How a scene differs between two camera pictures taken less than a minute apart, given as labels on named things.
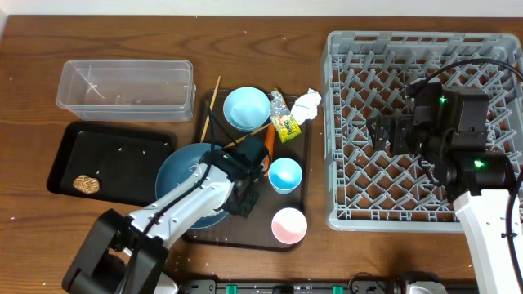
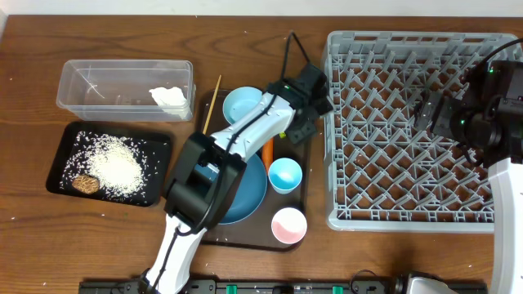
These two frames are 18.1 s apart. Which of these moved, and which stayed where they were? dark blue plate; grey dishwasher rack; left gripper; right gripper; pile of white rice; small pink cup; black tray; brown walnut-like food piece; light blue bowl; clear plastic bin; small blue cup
Moved: left gripper; right gripper; pile of white rice; dark blue plate
Stayed: brown walnut-like food piece; small blue cup; clear plastic bin; small pink cup; light blue bowl; grey dishwasher rack; black tray
